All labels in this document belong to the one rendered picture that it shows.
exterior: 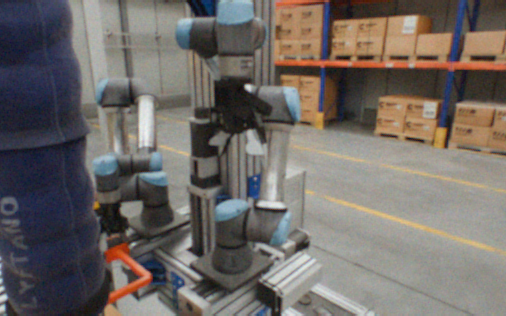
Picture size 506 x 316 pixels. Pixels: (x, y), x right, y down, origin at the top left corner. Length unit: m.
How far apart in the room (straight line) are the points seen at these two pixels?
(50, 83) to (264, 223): 0.72
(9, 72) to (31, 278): 0.43
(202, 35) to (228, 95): 0.18
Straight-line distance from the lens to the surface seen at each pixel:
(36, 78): 0.77
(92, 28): 4.44
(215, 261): 1.28
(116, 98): 1.58
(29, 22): 0.77
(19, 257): 0.90
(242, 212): 1.18
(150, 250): 1.64
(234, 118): 0.75
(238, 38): 0.74
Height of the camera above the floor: 1.77
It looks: 17 degrees down
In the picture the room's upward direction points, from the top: straight up
